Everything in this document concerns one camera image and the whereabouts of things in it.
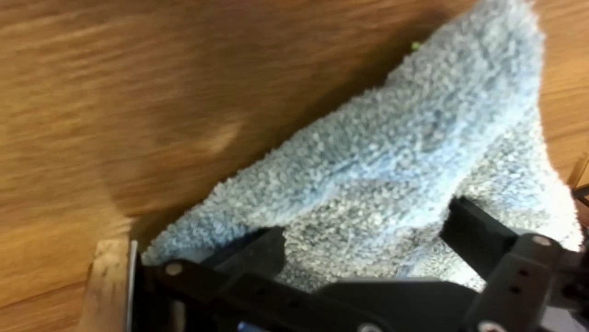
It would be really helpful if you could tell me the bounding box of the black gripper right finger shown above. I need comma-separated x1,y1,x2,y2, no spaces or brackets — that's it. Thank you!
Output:
440,195,589,332

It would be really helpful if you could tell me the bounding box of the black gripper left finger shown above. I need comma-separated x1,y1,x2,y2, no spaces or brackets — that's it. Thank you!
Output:
131,225,383,332

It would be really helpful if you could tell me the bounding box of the light blue towel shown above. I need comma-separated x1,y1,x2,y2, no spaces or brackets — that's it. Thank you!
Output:
140,0,586,293

